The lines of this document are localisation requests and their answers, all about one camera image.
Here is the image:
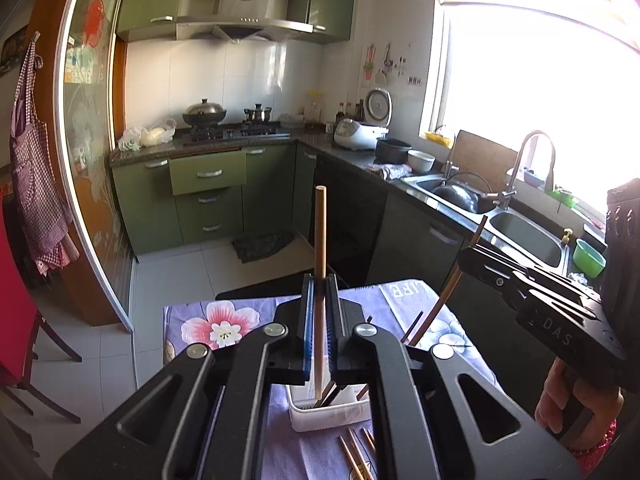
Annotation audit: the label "dark stone countertop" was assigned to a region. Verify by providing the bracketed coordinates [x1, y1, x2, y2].
[110, 132, 608, 281]

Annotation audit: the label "white rice cooker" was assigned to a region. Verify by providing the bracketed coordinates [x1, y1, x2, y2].
[333, 88, 392, 152]

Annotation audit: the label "frosted glass sliding door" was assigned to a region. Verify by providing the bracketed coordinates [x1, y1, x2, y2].
[52, 0, 136, 333]

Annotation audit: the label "red covered wooden chair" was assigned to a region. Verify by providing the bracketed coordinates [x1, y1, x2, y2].
[0, 200, 83, 423]

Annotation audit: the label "person's right hand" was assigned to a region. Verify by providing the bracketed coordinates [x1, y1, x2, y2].
[534, 359, 623, 461]

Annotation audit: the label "black inner cooker pot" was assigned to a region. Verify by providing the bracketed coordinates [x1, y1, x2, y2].
[375, 138, 413, 165]

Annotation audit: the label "white plastic utensil holder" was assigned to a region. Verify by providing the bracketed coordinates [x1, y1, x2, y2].
[286, 382, 373, 433]

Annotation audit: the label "dark wall poster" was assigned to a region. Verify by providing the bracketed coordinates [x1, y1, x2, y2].
[0, 27, 33, 76]

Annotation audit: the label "person's right forearm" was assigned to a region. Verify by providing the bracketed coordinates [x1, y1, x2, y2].
[570, 422, 618, 467]

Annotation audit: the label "white plastic bags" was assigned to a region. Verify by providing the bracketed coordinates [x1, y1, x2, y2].
[117, 118, 177, 152]

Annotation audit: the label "dark sauce bottles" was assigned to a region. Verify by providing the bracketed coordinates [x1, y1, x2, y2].
[336, 100, 366, 121]

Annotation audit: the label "open green drawer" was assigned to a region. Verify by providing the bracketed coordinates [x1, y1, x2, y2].
[169, 149, 248, 197]

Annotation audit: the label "green plastic basin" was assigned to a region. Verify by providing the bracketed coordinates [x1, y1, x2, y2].
[572, 238, 607, 278]

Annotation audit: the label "black wok with lid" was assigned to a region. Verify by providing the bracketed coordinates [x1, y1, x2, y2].
[182, 99, 227, 128]

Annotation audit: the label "steel kitchen sink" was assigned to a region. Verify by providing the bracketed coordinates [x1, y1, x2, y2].
[487, 210, 568, 268]

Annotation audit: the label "yellow basket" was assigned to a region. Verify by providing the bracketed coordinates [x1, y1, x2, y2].
[425, 125, 458, 148]

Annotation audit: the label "black gas stove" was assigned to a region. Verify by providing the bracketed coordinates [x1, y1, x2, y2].
[182, 121, 292, 143]

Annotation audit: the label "checked red apron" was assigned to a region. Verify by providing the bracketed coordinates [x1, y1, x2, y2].
[10, 32, 81, 276]

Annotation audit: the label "wall hooks with utensils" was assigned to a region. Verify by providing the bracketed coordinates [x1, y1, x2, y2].
[362, 40, 423, 86]

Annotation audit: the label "dark floor mat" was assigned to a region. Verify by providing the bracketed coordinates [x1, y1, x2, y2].
[232, 231, 296, 264]

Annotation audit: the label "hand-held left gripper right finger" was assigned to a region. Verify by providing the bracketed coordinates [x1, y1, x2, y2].
[325, 275, 586, 480]

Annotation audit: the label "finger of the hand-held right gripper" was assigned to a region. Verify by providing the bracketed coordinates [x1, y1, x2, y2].
[458, 245, 606, 321]

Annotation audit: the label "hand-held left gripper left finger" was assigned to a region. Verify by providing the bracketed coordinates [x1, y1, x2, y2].
[52, 272, 316, 480]

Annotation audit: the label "yellow oil bottle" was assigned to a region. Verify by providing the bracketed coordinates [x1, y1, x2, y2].
[305, 91, 326, 126]

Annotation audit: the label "white bowl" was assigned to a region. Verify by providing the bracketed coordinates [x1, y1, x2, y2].
[407, 150, 436, 173]

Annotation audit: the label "purple floral tablecloth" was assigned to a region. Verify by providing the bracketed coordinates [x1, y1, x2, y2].
[162, 280, 506, 480]

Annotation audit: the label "green wall cabinet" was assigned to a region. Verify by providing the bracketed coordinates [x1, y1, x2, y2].
[307, 0, 358, 43]
[116, 0, 188, 43]

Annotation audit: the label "tall steel kitchen faucet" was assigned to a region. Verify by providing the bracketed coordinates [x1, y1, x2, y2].
[505, 130, 557, 211]

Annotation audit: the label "crumpled dish rag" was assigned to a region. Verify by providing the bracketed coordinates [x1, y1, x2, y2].
[369, 161, 413, 181]

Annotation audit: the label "brown cutting board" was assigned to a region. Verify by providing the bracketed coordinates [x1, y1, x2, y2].
[452, 130, 518, 186]

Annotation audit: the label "black pan in sink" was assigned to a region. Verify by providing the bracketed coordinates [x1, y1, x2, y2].
[432, 182, 481, 213]

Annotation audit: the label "steel range hood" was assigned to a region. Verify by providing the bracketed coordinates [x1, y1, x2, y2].
[176, 0, 313, 43]

